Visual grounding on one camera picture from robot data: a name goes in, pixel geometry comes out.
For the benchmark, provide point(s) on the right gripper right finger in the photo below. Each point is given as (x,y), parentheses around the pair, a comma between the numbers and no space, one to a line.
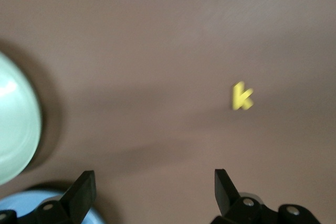
(228,200)

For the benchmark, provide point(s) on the yellow foam letter k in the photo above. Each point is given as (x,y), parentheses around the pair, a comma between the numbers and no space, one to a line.
(237,98)

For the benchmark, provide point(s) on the brown table cover sheet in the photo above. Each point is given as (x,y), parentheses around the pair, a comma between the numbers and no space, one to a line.
(157,51)

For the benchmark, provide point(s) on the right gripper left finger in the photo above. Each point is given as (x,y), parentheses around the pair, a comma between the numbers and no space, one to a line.
(78,197)

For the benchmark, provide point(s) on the blue plate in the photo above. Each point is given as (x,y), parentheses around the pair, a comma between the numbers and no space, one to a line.
(26,200)

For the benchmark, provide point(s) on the light green plate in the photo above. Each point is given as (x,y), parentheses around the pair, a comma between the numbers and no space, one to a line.
(15,119)

